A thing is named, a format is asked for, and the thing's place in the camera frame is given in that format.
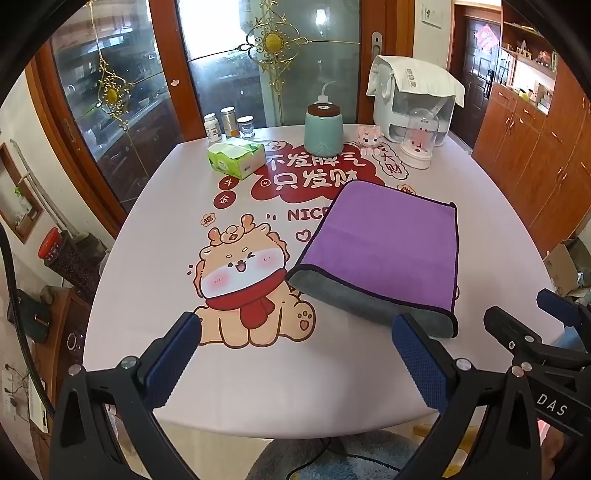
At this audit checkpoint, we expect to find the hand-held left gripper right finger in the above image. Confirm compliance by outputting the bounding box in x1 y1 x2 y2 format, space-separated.
392 313 549 480

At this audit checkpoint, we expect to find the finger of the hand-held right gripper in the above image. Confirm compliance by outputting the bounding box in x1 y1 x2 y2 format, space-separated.
537 288 591 329
484 307 591 371

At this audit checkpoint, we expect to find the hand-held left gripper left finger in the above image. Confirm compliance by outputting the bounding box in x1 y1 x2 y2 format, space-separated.
48 311 204 480

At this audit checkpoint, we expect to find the light blue towel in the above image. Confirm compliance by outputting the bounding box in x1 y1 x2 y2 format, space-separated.
556 323 591 352

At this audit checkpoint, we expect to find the purple grey towel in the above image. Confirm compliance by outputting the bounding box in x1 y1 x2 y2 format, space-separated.
285 180 460 340

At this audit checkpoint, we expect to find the cardboard box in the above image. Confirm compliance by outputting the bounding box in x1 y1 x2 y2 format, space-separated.
542 239 591 297

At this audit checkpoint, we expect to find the wooden side cabinet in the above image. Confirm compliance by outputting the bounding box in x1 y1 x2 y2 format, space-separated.
28 286 90 409

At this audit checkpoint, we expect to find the blue fluffy rug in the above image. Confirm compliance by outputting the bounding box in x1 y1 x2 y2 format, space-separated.
245 429 419 480

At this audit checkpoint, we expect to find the red lidded container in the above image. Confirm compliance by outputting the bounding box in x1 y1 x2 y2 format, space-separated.
38 227 66 265

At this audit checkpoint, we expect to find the green tissue box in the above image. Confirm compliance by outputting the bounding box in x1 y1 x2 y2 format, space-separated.
206 141 266 180

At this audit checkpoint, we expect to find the glass dome figurine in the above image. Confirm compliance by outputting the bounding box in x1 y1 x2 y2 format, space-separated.
399 107 439 171

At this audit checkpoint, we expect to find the pink plush toy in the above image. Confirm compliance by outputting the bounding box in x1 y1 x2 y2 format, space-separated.
355 124 386 158

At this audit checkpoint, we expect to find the dark brown entry door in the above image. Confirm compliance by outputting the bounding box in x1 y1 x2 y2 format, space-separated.
459 16 502 149

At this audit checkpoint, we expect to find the white pill bottle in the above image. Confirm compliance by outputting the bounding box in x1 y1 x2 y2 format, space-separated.
204 113 223 143

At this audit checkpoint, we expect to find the white countertop appliance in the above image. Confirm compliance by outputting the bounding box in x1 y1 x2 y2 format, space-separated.
369 69 451 147

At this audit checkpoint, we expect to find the gold lidded jar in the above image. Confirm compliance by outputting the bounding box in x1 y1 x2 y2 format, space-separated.
220 106 240 139

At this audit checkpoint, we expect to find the teal ceramic jar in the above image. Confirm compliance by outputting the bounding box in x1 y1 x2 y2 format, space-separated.
304 80 345 158

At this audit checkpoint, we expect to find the white cloth cover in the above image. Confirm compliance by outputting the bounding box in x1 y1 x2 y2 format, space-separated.
366 55 465 108

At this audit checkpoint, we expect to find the glass sliding door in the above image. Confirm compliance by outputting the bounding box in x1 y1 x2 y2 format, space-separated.
148 0 416 141
25 0 192 224

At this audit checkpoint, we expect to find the black cable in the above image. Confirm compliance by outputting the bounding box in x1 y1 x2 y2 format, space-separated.
0 225 54 418

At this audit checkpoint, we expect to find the wooden wall cabinet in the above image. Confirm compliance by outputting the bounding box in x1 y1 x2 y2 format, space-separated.
473 0 591 257

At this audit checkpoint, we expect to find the white wall switch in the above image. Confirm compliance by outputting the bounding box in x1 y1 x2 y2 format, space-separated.
422 0 446 26

